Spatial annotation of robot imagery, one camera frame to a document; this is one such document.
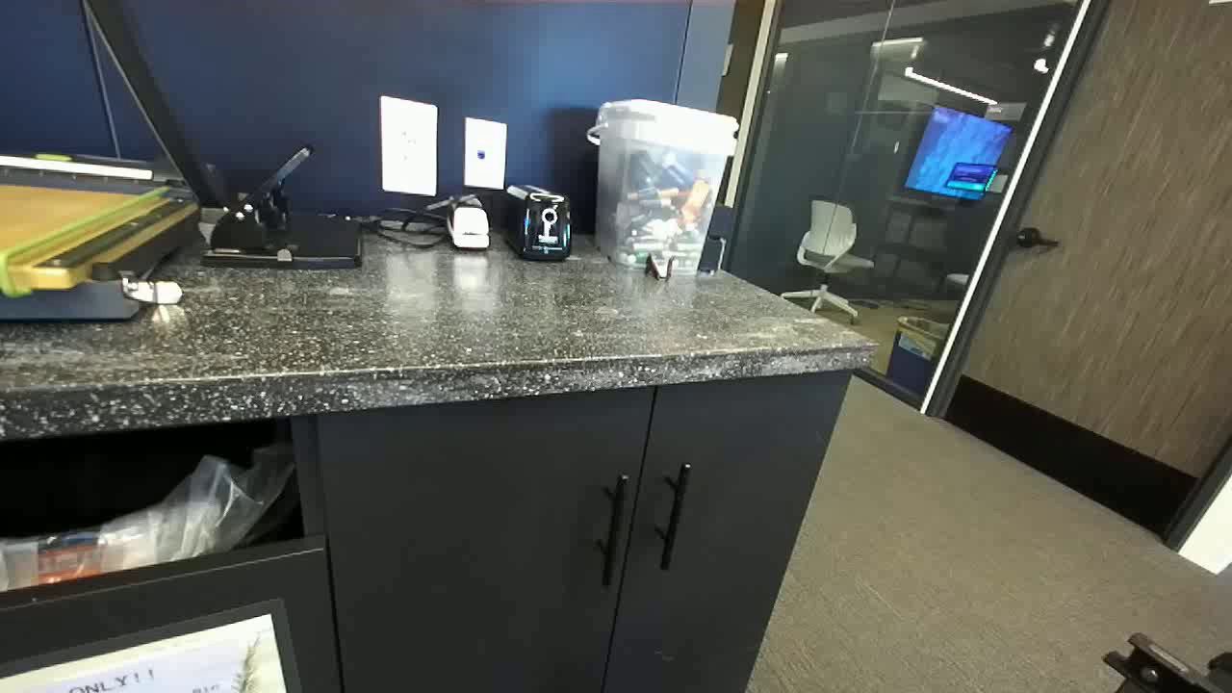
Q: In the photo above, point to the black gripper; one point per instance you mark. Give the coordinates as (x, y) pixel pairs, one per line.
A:
(1197, 674)

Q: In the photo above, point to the wood grain door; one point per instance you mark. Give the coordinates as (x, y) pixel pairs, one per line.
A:
(1129, 233)

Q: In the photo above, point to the glass office door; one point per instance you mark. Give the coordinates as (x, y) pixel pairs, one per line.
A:
(872, 157)

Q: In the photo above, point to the white office chair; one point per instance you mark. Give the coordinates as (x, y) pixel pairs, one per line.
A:
(829, 246)

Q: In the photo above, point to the blue screen monitor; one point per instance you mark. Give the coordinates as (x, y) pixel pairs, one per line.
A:
(956, 157)

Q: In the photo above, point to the small binder clip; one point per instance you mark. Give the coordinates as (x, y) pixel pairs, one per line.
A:
(660, 269)

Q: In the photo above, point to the clear plastic tub with lid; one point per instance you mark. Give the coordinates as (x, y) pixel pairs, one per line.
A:
(660, 188)

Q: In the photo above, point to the speckled granite countertop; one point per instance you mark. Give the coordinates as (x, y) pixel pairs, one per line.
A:
(424, 320)

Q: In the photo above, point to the small white stapler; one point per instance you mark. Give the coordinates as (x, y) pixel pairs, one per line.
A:
(465, 229)

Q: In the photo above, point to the black hole punch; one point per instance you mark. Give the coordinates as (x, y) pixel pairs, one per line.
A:
(273, 237)

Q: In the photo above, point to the clear plastic trash bag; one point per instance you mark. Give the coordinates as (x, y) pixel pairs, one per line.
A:
(178, 520)

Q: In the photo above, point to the white paper label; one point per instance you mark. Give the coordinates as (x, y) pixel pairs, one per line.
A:
(165, 669)

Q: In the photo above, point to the black trash drawer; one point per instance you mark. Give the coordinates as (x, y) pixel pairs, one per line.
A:
(165, 599)

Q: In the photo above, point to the small white object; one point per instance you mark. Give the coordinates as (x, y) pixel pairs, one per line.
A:
(154, 292)

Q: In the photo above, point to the wooden paper cutter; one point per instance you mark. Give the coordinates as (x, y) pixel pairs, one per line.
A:
(79, 233)

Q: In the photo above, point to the small white wall plate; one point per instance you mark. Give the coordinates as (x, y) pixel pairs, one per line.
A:
(487, 152)

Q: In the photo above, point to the large white wall plate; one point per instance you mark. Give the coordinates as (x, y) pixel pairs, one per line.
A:
(409, 144)

